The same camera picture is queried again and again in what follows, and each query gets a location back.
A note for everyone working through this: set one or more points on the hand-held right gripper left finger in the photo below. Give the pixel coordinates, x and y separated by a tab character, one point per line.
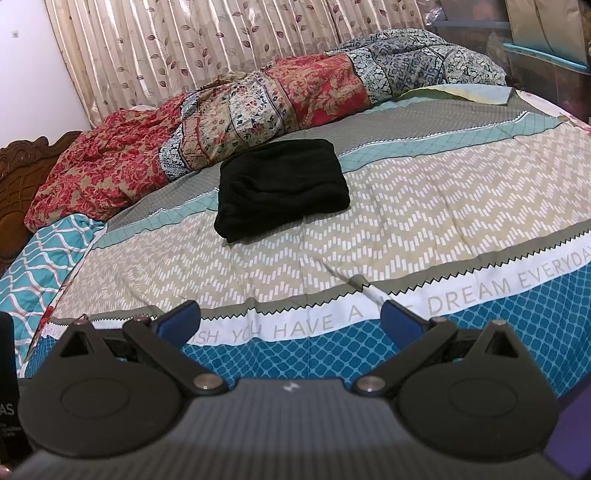
178	323

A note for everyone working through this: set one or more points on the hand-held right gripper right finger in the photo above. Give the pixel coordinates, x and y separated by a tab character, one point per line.
401	321

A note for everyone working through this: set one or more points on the black pants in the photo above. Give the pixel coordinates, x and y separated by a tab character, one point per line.
281	189

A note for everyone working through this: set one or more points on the patterned bed sheet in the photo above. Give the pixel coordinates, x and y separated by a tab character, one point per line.
415	221

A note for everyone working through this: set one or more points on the teal patterned pillow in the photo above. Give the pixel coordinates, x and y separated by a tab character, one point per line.
41	263

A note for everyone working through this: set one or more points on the purple cloth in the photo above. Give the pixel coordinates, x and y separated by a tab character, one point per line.
572	438

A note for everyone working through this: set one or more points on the carved wooden headboard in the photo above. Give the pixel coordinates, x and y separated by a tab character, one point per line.
23	170

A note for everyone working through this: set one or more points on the light green cloth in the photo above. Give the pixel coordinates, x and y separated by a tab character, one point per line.
461	94

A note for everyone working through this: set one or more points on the red patchwork quilt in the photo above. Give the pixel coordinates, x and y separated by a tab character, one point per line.
258	101

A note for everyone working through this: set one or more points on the floral beige curtain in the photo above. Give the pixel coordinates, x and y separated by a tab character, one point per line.
207	46

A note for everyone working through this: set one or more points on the clear storage box teal lid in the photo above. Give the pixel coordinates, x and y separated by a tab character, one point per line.
549	74

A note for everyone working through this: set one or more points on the brown cardboard sheet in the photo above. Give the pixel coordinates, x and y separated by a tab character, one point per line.
549	21

